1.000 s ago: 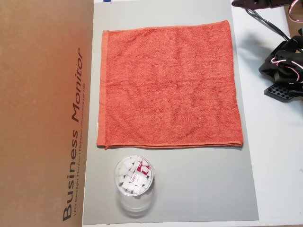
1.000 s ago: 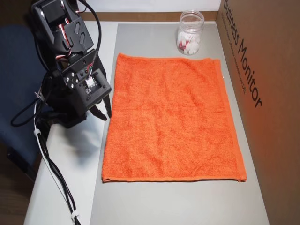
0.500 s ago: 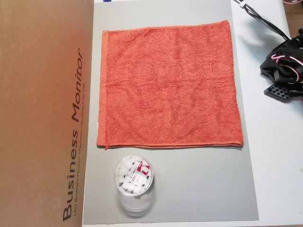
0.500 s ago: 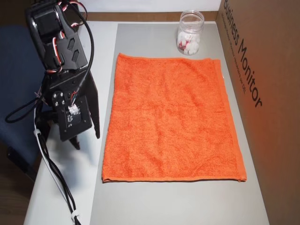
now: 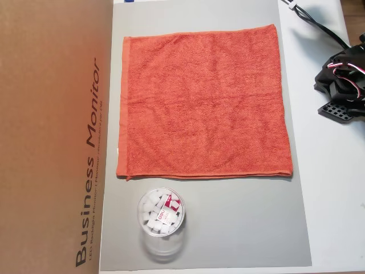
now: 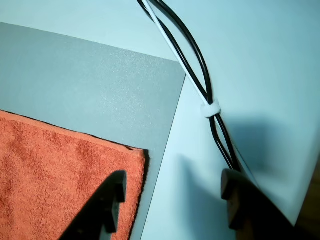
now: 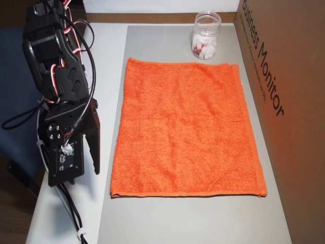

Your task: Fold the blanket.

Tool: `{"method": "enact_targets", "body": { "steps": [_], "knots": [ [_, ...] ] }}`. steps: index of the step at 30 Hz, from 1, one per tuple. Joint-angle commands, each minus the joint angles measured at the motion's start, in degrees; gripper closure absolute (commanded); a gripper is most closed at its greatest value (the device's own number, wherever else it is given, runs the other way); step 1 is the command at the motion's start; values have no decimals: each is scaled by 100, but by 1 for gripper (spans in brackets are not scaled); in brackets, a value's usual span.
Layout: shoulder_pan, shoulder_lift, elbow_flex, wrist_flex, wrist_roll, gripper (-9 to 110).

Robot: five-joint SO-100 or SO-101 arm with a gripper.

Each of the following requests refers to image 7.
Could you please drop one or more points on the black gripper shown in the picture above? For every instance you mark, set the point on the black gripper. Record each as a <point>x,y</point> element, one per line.
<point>64,120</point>

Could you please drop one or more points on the orange terry towel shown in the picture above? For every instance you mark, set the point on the orange terry towel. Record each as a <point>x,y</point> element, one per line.
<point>188,127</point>

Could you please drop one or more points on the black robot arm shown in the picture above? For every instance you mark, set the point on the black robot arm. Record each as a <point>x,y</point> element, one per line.
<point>40,50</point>

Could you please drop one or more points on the blue office chair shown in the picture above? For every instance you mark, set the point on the blue office chair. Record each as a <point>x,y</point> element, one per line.
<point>12,89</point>

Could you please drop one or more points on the grey desk mat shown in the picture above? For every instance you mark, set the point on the grey desk mat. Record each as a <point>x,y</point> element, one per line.
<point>177,221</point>

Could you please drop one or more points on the clear plastic jar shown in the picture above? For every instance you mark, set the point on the clear plastic jar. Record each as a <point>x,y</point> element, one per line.
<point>206,23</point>

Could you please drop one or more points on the brown Business Monitor cardboard box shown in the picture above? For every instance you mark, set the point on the brown Business Monitor cardboard box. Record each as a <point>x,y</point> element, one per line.
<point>292,152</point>

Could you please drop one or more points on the black square wrist camera module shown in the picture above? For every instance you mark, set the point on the black square wrist camera module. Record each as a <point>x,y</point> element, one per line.
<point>66,160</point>

